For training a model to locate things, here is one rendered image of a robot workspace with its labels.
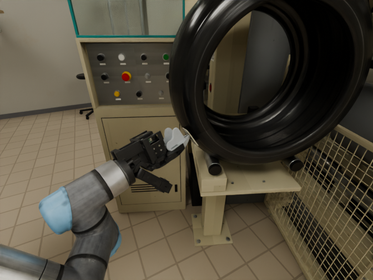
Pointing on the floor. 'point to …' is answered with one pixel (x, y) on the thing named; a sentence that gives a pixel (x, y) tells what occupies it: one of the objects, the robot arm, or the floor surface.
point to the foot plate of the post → (201, 240)
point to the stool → (85, 109)
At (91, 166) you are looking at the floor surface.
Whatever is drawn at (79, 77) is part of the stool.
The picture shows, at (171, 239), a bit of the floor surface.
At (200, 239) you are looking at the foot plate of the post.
